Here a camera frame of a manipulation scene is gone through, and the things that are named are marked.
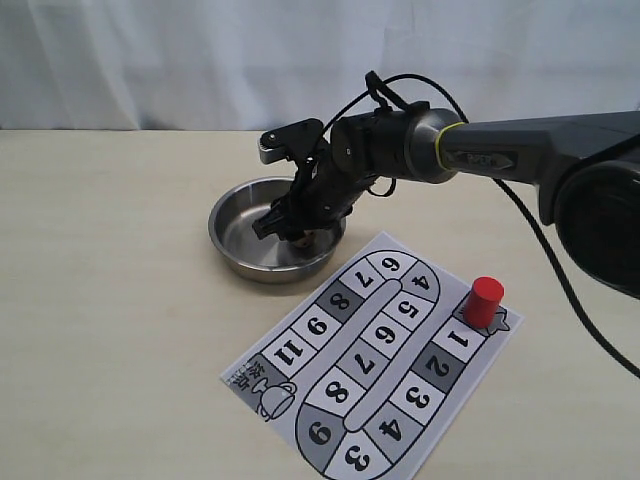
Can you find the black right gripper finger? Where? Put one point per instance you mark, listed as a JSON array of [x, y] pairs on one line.
[[272, 223]]

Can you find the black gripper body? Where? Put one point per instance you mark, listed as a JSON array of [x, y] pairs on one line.
[[323, 196]]

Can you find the red cylinder game piece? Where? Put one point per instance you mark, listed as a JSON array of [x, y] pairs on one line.
[[483, 302]]

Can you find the beige wooden die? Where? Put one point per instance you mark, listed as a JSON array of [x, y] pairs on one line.
[[305, 241]]

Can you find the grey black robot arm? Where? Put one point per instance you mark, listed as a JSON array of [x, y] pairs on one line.
[[584, 168]]

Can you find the round stainless steel bowl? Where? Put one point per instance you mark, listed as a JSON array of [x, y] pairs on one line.
[[270, 260]]

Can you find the printed number game board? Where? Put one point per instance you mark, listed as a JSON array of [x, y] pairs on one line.
[[365, 376]]

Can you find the white fabric curtain backdrop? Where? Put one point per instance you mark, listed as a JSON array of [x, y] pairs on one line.
[[250, 65]]

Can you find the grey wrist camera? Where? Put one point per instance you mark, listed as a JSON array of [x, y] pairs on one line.
[[292, 142]]

